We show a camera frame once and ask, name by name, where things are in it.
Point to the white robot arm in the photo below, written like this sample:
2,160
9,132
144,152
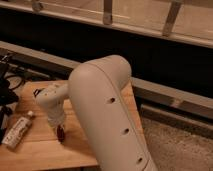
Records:
94,90

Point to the white squeeze bottle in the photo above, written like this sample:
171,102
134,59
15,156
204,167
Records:
18,130

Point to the white cup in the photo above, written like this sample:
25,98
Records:
37,91

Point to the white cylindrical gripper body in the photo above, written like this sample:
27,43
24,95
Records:
55,114

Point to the red pepper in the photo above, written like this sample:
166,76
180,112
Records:
60,132

